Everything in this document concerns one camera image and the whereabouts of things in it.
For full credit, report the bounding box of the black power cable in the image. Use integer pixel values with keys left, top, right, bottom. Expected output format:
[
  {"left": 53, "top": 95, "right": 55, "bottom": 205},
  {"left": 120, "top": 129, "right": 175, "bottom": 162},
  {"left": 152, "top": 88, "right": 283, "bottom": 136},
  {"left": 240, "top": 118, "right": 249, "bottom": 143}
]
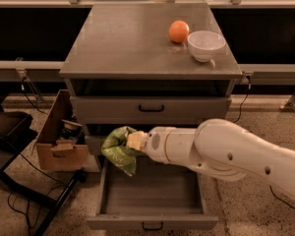
[{"left": 268, "top": 184, "right": 295, "bottom": 211}]

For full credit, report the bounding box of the top grey drawer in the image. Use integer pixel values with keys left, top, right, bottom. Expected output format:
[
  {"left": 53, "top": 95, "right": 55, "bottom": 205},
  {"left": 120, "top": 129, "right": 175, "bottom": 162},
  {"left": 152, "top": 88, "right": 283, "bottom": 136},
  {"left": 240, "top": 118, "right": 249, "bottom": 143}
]
[{"left": 71, "top": 96, "right": 231, "bottom": 126}]

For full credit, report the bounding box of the orange fruit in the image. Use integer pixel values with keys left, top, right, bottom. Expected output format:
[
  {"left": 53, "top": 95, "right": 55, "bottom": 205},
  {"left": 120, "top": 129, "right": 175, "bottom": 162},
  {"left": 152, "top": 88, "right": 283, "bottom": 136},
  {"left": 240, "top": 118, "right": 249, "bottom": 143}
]
[{"left": 168, "top": 21, "right": 189, "bottom": 43}]

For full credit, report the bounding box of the jar in cardboard box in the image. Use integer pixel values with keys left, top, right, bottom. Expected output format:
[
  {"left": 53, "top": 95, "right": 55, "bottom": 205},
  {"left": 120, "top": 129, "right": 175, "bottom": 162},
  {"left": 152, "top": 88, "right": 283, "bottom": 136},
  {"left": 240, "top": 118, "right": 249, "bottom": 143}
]
[{"left": 59, "top": 119, "right": 82, "bottom": 145}]

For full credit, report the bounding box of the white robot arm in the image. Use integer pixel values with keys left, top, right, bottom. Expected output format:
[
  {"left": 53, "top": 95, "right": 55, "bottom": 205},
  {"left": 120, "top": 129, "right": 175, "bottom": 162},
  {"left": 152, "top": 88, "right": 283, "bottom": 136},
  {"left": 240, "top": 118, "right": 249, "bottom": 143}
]
[{"left": 126, "top": 119, "right": 295, "bottom": 202}]

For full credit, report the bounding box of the grey drawer cabinet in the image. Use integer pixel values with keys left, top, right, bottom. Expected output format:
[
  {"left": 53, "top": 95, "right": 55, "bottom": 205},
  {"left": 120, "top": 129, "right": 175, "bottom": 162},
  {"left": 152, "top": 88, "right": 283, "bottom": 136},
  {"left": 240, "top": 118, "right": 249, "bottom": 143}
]
[{"left": 58, "top": 1, "right": 243, "bottom": 172}]

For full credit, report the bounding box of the green jalapeno chip bag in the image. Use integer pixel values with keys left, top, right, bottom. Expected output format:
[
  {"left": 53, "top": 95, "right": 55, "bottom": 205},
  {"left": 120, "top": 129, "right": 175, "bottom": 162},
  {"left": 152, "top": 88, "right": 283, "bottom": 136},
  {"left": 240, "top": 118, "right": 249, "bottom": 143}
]
[{"left": 101, "top": 126, "right": 140, "bottom": 176}]

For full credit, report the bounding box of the dark tray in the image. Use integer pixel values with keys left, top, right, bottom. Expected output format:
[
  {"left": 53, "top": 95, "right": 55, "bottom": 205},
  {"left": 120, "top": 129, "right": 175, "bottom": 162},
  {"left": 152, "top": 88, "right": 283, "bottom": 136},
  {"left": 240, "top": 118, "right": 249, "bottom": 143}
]
[{"left": 0, "top": 104, "right": 37, "bottom": 145}]

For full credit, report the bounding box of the black table stand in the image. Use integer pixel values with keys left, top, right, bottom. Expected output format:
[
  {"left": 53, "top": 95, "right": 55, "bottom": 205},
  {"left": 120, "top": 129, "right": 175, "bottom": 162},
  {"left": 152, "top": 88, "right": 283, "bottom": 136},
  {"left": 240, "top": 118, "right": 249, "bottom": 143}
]
[{"left": 0, "top": 129, "right": 85, "bottom": 236}]

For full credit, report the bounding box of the cardboard box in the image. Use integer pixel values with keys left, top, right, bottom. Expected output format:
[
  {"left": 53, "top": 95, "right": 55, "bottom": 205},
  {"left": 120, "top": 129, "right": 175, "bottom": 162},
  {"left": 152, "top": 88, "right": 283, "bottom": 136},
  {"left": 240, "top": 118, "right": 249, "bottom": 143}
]
[{"left": 35, "top": 89, "right": 89, "bottom": 172}]

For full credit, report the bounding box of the grey drawer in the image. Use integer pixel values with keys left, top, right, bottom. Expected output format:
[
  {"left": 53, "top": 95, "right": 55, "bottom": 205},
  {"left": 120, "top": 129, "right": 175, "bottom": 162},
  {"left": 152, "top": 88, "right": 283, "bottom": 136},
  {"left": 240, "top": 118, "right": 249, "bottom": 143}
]
[
  {"left": 85, "top": 136, "right": 105, "bottom": 155},
  {"left": 88, "top": 156, "right": 218, "bottom": 231},
  {"left": 71, "top": 96, "right": 231, "bottom": 126}
]

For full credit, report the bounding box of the middle grey drawer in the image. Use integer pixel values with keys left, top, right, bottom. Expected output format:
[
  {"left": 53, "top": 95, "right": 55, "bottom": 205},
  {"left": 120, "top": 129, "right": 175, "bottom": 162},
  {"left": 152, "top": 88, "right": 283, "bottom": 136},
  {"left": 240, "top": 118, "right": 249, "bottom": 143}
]
[{"left": 85, "top": 136, "right": 105, "bottom": 155}]

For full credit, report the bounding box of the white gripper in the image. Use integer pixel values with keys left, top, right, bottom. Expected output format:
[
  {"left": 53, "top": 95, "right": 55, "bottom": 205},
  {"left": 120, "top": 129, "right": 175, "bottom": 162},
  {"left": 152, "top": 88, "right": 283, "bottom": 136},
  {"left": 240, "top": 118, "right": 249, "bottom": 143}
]
[{"left": 126, "top": 127, "right": 174, "bottom": 164}]

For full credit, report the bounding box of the bottom grey drawer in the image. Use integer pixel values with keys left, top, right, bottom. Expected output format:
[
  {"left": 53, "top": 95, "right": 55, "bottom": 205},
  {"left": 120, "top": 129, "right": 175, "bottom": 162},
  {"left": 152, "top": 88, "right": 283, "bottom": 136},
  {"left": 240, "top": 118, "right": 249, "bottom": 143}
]
[{"left": 88, "top": 156, "right": 218, "bottom": 231}]

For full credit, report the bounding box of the white bowl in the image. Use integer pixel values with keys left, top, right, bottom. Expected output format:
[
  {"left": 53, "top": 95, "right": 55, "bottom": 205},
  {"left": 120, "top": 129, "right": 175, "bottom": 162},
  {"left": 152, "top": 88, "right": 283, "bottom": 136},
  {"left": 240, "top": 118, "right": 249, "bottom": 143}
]
[{"left": 187, "top": 30, "right": 226, "bottom": 62}]

